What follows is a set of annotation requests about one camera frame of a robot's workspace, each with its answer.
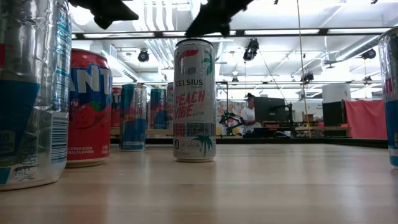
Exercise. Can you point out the Celsius Peach Vibe can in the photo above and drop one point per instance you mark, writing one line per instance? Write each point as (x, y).
(194, 93)

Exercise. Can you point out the black overhead crossbar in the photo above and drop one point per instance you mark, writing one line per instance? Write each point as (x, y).
(158, 34)

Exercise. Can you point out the black hanging spotlight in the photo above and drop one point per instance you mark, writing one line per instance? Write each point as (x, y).
(251, 49)

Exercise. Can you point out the wooden workbench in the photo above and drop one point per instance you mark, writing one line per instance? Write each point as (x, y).
(311, 128)

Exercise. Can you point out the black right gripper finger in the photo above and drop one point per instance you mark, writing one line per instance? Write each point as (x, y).
(211, 23)

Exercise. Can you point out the black hanging camera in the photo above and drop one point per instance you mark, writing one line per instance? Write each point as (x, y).
(369, 54)
(308, 77)
(143, 56)

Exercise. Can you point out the person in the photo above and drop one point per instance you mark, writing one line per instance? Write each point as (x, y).
(249, 116)

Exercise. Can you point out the blue silver Red Bull can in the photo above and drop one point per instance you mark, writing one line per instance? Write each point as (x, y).
(31, 93)
(133, 124)
(390, 93)
(158, 109)

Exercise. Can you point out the black cabinet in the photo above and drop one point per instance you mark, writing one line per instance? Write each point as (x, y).
(333, 113)

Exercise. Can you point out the floral poster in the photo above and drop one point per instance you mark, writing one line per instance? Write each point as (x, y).
(236, 107)

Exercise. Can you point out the white cylindrical tank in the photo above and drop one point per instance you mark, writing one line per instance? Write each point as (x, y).
(335, 93)

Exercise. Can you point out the white Celsius can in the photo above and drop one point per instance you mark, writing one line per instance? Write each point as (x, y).
(170, 105)

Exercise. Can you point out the black monitor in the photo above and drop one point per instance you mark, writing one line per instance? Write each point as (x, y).
(270, 109)

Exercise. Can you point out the red Fanta strawberry can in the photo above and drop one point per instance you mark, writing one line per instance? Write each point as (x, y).
(116, 105)
(90, 124)

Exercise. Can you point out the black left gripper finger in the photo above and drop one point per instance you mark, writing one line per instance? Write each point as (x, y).
(112, 12)

